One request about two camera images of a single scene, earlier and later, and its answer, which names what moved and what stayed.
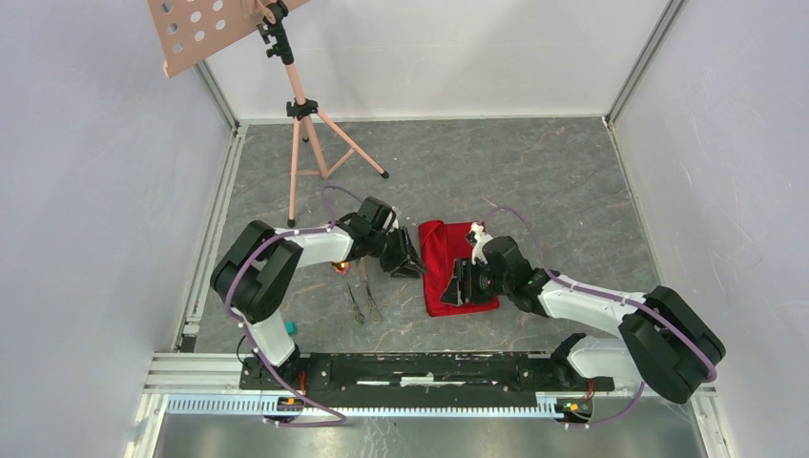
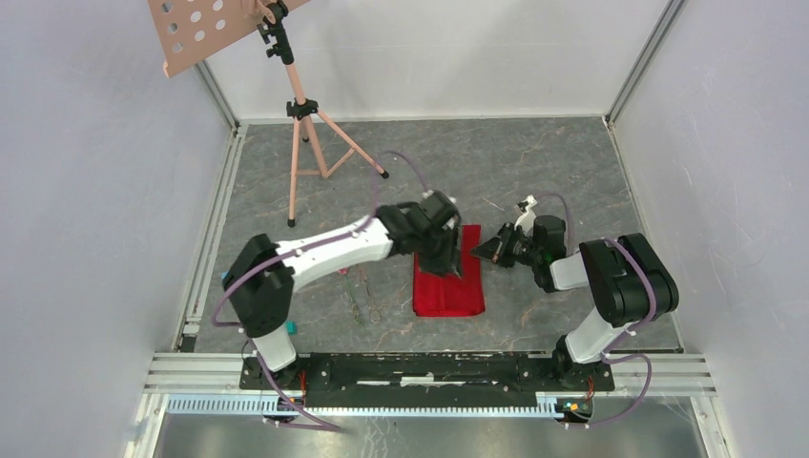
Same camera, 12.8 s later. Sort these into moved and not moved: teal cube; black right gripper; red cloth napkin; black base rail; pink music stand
Moved: black right gripper; red cloth napkin
Not moved: teal cube; pink music stand; black base rail
